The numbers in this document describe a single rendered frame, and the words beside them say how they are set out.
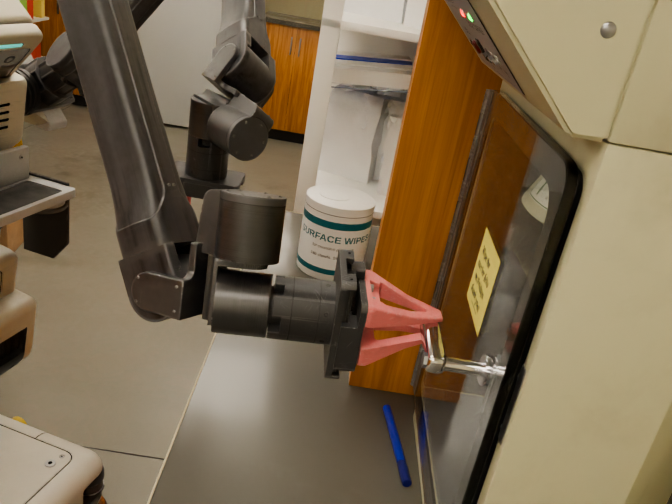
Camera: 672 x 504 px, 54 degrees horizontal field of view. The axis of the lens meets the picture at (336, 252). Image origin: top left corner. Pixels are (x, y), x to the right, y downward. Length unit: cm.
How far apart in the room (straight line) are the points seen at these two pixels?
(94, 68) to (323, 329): 32
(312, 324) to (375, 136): 130
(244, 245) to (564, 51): 29
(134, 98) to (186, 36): 485
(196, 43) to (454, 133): 474
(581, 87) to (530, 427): 26
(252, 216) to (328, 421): 41
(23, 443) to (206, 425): 104
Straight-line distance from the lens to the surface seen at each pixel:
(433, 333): 58
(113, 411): 236
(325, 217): 117
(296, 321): 56
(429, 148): 81
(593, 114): 44
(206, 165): 90
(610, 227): 47
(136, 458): 219
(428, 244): 85
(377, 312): 55
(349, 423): 89
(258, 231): 55
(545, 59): 42
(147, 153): 62
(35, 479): 175
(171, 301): 58
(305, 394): 92
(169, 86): 558
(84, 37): 67
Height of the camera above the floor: 149
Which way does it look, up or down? 24 degrees down
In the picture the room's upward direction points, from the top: 10 degrees clockwise
